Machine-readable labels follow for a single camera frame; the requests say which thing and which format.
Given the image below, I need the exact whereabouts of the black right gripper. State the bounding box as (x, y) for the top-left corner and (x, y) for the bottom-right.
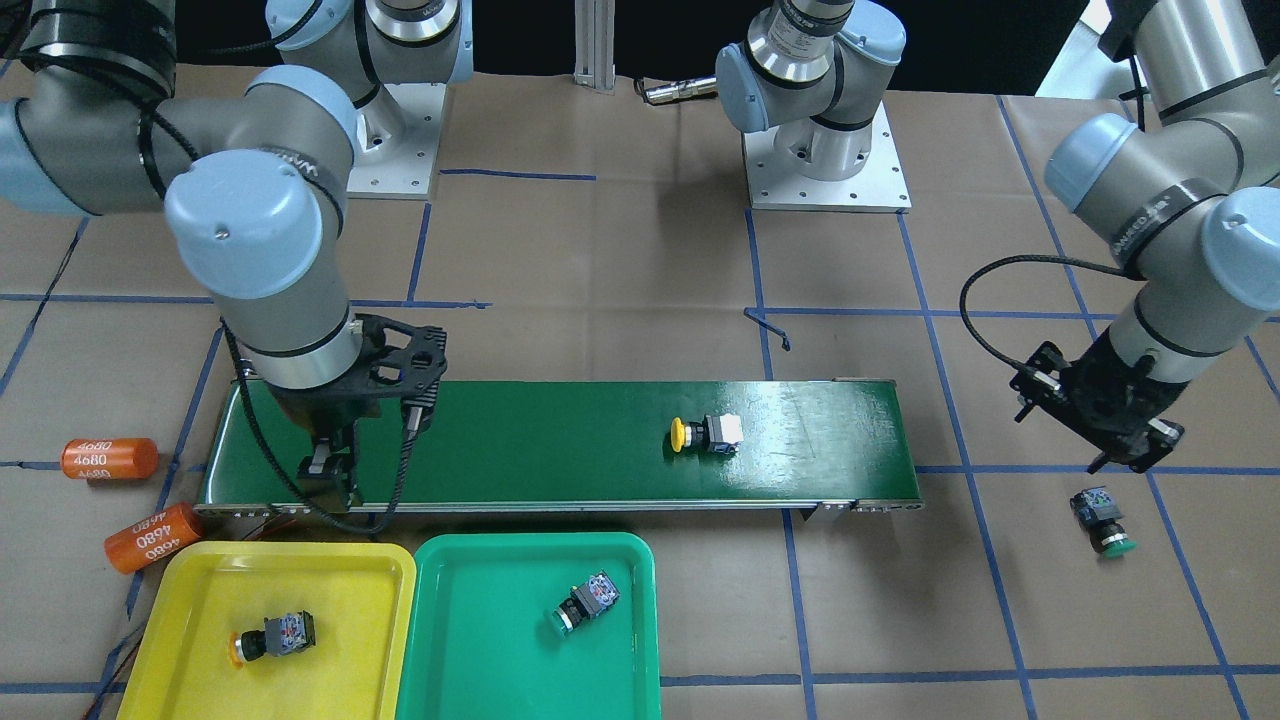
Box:
(265, 313), (447, 511)

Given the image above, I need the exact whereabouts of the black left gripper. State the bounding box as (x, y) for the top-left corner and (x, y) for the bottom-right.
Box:
(1010, 332), (1187, 474)

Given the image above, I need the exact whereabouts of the green push button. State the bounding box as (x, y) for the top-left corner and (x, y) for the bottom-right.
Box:
(550, 571), (621, 635)
(1069, 486), (1137, 559)

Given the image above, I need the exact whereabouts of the yellow push button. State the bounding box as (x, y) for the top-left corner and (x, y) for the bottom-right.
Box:
(229, 610), (317, 667)
(669, 413), (745, 454)

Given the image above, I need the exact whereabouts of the orange cylinder 4680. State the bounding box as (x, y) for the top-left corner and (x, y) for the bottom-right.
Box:
(59, 437), (159, 480)
(102, 502), (204, 574)

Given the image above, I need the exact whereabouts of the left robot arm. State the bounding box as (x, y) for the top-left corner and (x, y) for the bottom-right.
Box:
(714, 1), (1277, 473)

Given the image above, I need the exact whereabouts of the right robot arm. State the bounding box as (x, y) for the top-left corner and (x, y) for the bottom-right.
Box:
(3, 1), (474, 516)

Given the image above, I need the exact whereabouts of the yellow plastic tray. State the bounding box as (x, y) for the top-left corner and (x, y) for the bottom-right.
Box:
(119, 541), (416, 719)

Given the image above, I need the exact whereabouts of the green conveyor belt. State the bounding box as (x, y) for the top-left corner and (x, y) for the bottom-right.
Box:
(195, 378), (925, 525)

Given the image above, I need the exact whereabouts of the green plastic tray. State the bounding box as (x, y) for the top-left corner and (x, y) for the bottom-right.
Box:
(396, 532), (662, 719)

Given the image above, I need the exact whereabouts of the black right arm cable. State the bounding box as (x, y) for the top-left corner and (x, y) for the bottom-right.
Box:
(218, 320), (421, 536)

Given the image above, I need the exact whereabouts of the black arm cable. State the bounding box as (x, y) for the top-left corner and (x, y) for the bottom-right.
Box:
(957, 254), (1132, 380)
(218, 320), (421, 536)

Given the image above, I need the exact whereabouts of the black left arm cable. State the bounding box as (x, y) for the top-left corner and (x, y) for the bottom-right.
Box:
(957, 254), (1132, 380)

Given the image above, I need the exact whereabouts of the aluminium frame post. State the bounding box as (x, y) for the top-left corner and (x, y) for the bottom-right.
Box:
(572, 0), (616, 95)

